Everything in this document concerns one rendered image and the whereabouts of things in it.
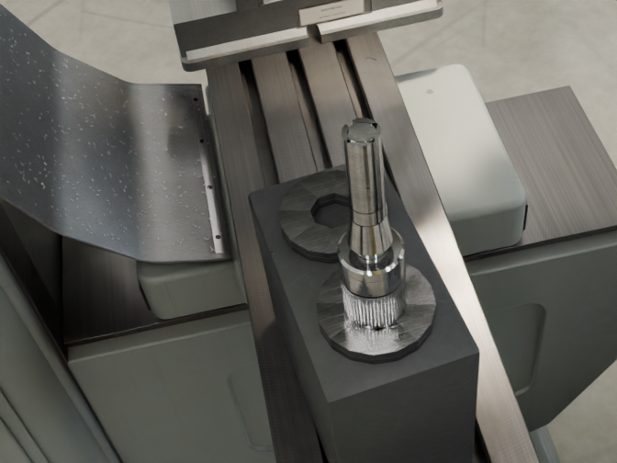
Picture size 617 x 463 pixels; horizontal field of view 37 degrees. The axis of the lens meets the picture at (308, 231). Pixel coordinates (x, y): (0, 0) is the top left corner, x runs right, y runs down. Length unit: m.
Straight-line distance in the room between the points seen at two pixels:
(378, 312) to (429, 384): 0.07
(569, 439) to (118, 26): 1.79
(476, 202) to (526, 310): 0.25
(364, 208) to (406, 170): 0.47
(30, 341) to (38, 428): 0.15
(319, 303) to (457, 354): 0.11
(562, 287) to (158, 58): 1.72
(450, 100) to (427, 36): 1.43
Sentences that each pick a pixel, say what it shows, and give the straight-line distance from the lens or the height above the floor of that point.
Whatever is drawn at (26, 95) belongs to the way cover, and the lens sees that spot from 1.15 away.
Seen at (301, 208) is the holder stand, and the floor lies 1.14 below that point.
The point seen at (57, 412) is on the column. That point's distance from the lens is 1.28.
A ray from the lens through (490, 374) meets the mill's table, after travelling 0.91.
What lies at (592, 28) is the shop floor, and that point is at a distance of 2.78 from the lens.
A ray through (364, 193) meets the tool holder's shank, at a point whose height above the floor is 1.28.
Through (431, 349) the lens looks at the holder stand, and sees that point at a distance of 0.70.
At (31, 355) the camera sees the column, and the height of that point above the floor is 0.79.
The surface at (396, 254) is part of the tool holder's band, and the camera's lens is 0.65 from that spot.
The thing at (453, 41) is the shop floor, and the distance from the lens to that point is 2.71.
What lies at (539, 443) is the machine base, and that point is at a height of 0.20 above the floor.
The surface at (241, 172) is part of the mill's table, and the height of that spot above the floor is 0.94.
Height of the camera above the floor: 1.72
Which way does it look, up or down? 50 degrees down
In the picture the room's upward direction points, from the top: 9 degrees counter-clockwise
